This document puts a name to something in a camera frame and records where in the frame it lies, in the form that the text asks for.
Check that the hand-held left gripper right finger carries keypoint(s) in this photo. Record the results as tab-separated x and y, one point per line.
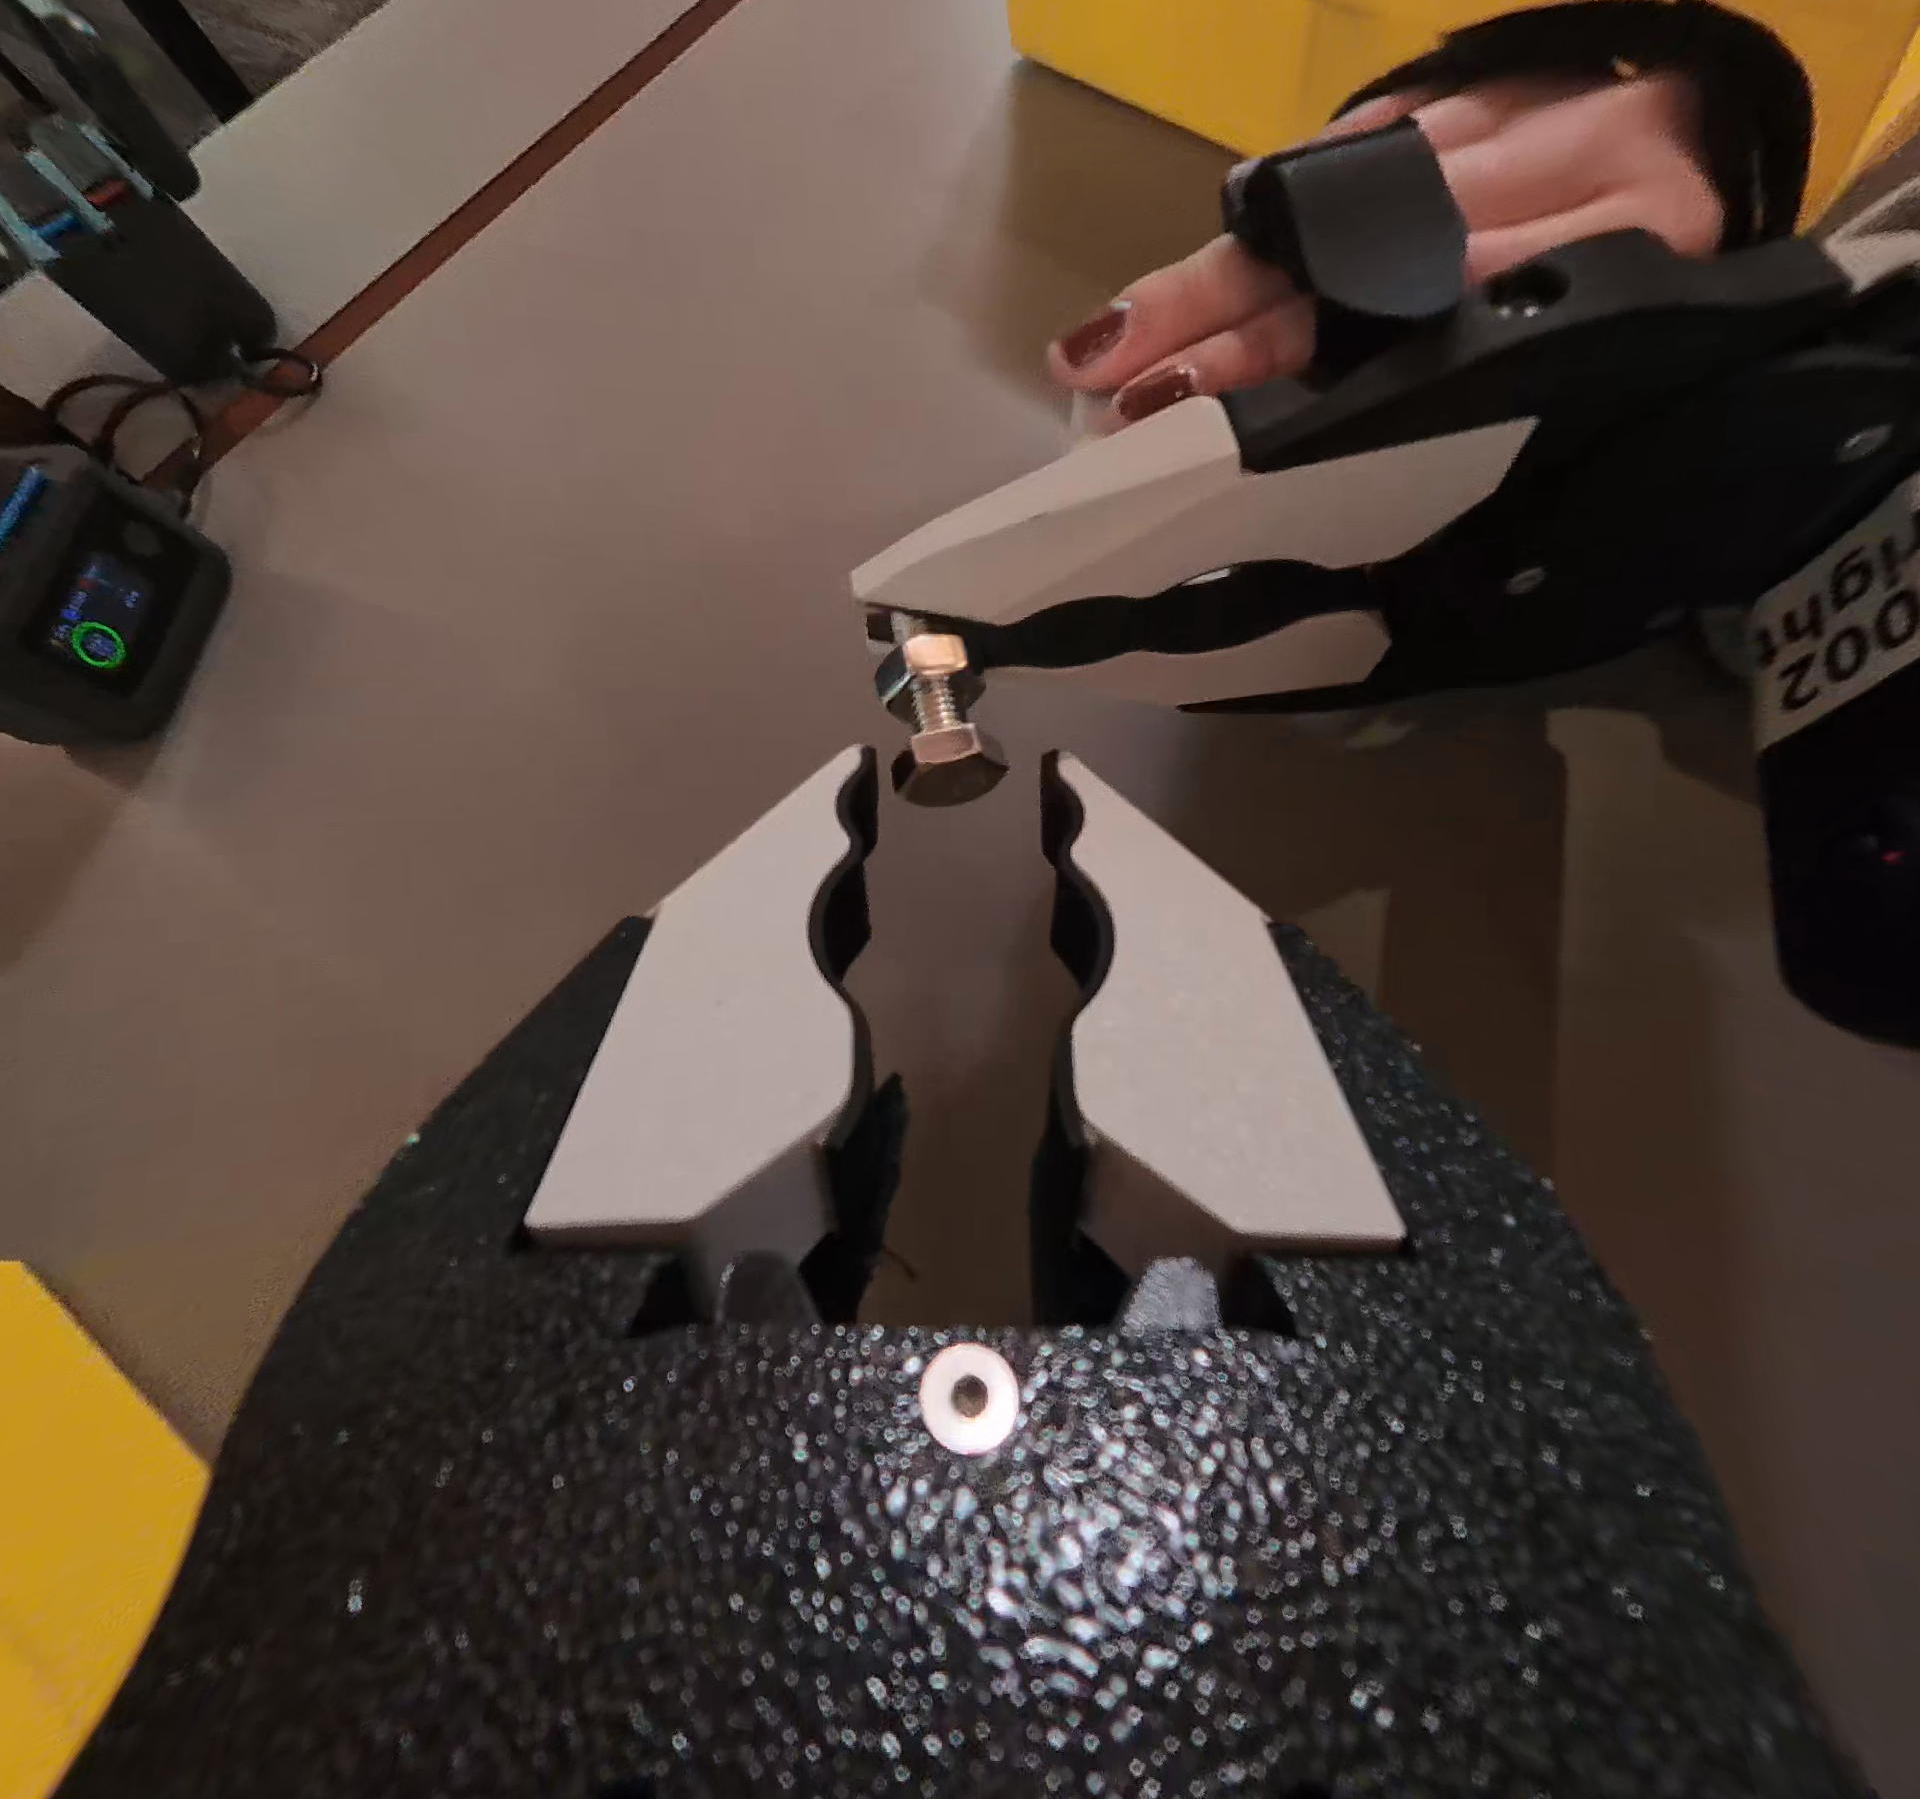
1215	1064

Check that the black box with blue connectors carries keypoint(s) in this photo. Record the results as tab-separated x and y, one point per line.
181	285

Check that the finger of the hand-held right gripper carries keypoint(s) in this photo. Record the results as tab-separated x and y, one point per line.
1274	665
1110	507

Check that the black power station with screen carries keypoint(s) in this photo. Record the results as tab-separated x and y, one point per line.
135	631

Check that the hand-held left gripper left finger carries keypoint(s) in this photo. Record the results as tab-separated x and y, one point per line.
706	1064

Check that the person's right hand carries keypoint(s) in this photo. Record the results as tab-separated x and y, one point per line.
1575	179

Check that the silver hex nut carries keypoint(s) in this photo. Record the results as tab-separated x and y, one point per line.
934	660

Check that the silver hex bolt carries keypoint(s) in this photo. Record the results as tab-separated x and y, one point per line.
949	780

